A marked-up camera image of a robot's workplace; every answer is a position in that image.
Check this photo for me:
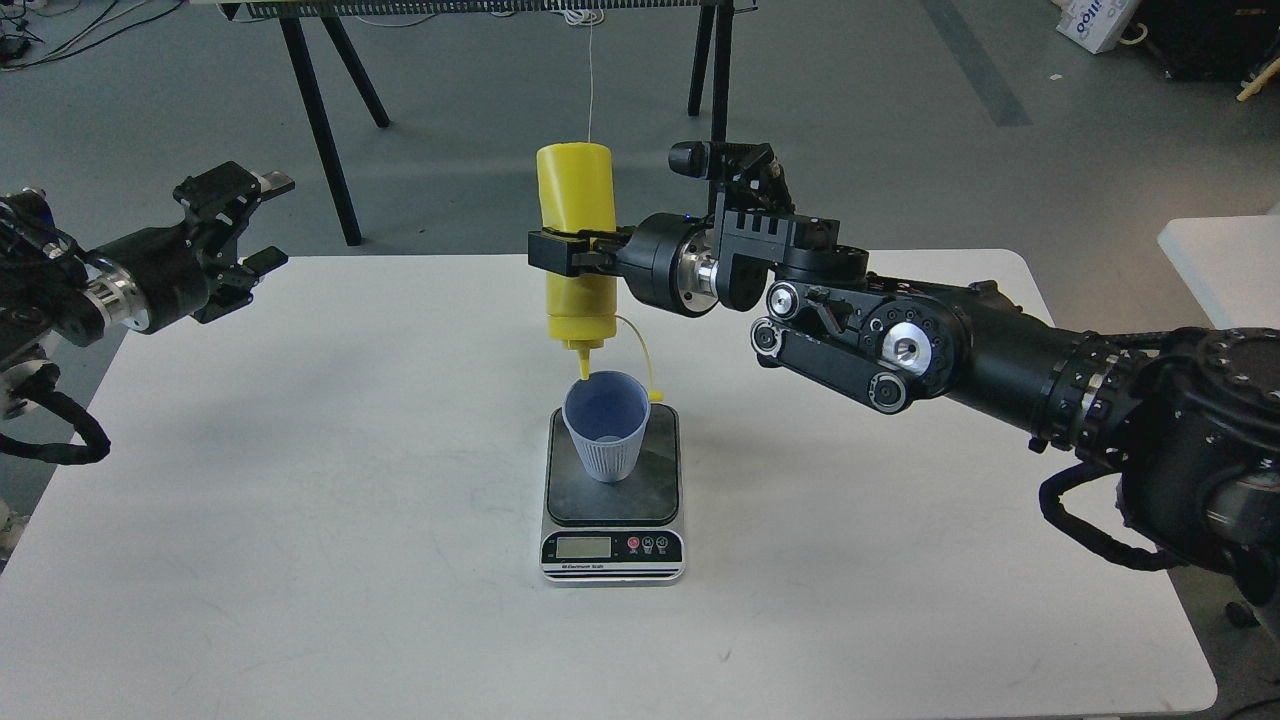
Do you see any white side table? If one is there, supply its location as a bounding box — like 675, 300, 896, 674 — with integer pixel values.
1157, 214, 1279, 329

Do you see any white cardboard box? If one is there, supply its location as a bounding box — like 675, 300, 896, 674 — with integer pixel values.
1056, 0, 1142, 54

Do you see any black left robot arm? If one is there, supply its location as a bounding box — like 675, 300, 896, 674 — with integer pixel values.
1, 161, 294, 418

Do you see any blue plastic cup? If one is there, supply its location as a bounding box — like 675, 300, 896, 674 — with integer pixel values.
562, 372, 652, 483

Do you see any digital kitchen scale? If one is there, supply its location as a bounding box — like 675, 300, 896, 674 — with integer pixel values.
538, 404, 689, 587

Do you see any black trestle table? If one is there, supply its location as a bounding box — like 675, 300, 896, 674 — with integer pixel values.
215, 0, 758, 249

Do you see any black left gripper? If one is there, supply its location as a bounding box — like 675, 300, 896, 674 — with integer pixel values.
84, 161, 294, 334

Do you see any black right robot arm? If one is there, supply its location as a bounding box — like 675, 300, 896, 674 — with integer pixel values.
527, 141, 1279, 615

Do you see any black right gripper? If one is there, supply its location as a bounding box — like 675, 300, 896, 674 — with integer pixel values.
527, 213, 717, 316

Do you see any white hanging cable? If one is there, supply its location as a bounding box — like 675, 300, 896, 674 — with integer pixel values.
563, 8, 604, 146

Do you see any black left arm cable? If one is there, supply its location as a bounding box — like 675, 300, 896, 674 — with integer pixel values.
0, 389, 111, 466

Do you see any yellow squeeze bottle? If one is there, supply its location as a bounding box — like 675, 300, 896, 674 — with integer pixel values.
527, 142, 664, 402

